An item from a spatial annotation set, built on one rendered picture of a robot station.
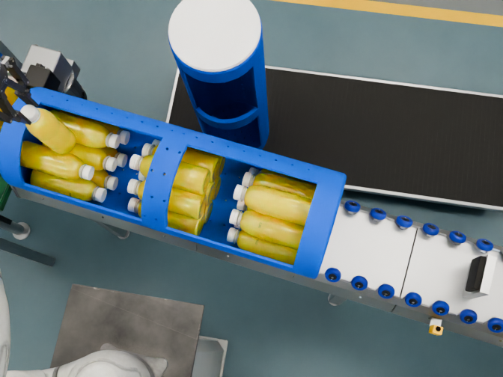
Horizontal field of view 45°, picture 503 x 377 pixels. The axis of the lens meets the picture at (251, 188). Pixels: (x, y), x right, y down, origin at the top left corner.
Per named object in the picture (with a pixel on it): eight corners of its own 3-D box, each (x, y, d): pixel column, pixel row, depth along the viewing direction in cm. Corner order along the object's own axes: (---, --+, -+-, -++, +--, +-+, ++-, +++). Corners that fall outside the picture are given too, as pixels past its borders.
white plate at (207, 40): (153, 9, 181) (154, 11, 182) (189, 85, 174) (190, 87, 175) (237, -27, 183) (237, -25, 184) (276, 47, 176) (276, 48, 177)
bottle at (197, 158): (215, 158, 156) (149, 139, 158) (209, 185, 157) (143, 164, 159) (221, 156, 163) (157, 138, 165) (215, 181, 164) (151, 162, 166)
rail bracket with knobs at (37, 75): (52, 108, 190) (40, 95, 180) (31, 102, 191) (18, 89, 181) (63, 81, 192) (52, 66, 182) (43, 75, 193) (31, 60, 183)
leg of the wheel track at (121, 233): (126, 240, 270) (81, 210, 209) (114, 236, 270) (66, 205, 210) (131, 228, 271) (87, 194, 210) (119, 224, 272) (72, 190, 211)
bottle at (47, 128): (80, 133, 161) (49, 105, 143) (70, 157, 159) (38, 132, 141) (57, 127, 162) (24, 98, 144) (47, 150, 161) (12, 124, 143)
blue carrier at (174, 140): (313, 287, 166) (320, 269, 138) (25, 197, 177) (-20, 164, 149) (340, 193, 174) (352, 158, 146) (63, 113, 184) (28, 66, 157)
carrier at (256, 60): (194, 117, 267) (220, 172, 260) (153, 10, 182) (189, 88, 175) (252, 90, 269) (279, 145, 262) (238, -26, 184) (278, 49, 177)
